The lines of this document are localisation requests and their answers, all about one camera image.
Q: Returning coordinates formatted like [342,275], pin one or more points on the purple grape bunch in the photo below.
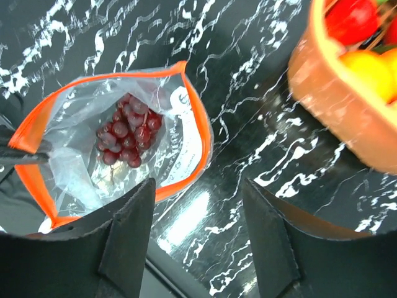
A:
[130,133]

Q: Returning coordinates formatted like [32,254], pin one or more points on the red apple centre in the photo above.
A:
[351,22]

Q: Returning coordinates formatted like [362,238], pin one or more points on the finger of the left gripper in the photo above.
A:
[13,156]

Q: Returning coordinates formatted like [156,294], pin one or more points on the clear orange zip bag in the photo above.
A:
[96,138]

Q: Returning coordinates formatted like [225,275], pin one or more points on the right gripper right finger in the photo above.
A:
[297,254]

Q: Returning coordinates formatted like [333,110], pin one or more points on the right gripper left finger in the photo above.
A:
[99,255]

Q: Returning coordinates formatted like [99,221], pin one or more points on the yellow bell pepper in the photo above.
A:
[373,71]

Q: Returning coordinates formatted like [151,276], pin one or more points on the orange plastic basket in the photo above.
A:
[335,97]

